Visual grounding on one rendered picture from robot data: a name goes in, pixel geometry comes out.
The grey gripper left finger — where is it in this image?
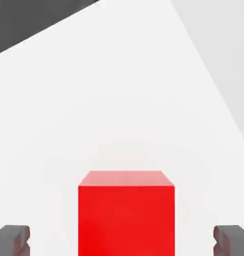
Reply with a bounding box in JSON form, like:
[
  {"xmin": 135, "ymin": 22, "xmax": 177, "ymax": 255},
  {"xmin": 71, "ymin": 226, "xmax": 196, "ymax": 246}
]
[{"xmin": 0, "ymin": 224, "xmax": 31, "ymax": 256}]

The small red cube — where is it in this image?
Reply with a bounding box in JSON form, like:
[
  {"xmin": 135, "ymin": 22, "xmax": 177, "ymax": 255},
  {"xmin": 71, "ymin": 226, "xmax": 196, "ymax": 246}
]
[{"xmin": 78, "ymin": 170, "xmax": 176, "ymax": 256}]

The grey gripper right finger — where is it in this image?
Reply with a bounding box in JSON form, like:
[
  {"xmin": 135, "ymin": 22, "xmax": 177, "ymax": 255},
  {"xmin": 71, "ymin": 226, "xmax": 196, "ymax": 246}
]
[{"xmin": 213, "ymin": 224, "xmax": 244, "ymax": 256}]

